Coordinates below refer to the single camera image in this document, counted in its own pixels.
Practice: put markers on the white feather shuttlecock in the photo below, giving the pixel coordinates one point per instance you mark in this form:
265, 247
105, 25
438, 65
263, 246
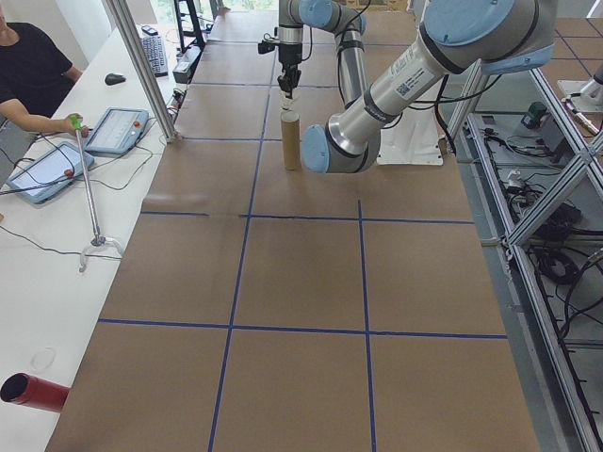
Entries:
287, 101

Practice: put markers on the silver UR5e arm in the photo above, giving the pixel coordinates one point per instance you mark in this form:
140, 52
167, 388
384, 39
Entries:
400, 85

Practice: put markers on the person left forearm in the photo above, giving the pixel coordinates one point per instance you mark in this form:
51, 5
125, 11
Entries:
75, 74

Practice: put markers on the person right forearm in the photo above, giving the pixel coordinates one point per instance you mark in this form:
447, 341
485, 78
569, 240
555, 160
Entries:
33, 120

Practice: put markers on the person right hand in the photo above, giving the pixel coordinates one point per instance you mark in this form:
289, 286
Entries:
75, 133

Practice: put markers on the brown cardboard tube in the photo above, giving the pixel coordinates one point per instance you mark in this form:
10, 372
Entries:
291, 141

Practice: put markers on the black computer box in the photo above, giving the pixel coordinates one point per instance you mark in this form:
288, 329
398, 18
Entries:
186, 66

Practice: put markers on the small black orange adapter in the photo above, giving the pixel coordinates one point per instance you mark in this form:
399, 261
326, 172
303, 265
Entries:
174, 110
178, 94

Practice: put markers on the black computer keyboard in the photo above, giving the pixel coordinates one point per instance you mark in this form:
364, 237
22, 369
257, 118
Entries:
155, 55

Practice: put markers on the small black handheld device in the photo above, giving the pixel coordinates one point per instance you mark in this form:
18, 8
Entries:
150, 31

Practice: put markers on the black computer mouse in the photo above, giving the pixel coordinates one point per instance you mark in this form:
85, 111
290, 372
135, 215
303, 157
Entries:
114, 78

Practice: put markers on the blue robot teach pendant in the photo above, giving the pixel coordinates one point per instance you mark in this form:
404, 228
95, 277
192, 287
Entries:
44, 174
115, 132

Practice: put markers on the white plug adapter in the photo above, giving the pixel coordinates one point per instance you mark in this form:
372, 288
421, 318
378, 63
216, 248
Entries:
514, 180

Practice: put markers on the green black power device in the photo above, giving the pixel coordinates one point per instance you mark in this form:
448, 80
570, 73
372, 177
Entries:
536, 115

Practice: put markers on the person black t-shirt torso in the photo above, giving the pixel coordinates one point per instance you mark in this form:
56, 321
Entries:
28, 61

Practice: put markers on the grey metal box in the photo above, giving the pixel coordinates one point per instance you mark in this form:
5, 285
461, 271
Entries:
557, 141

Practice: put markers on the white grey machine base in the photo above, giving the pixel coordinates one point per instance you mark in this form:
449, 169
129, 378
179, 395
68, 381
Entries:
584, 89

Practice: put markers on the brown cylindrical tool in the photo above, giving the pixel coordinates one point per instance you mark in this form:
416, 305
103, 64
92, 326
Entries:
585, 120

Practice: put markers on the white side table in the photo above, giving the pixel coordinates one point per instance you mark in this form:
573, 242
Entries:
47, 292

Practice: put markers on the transparent round disc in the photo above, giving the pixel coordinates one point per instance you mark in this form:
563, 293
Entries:
44, 358

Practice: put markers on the red cylinder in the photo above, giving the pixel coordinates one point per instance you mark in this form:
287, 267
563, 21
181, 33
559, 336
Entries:
33, 391

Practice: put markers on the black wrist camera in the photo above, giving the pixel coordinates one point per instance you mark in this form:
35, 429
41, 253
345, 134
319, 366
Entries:
267, 47

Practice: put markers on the aluminium profile post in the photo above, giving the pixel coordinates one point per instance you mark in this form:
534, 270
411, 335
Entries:
143, 70

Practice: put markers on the white robot pedestal with plate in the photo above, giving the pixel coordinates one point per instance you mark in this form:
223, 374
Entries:
414, 150

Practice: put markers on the V-shaped aluminium frame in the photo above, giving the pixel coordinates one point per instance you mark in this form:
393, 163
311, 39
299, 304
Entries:
551, 198

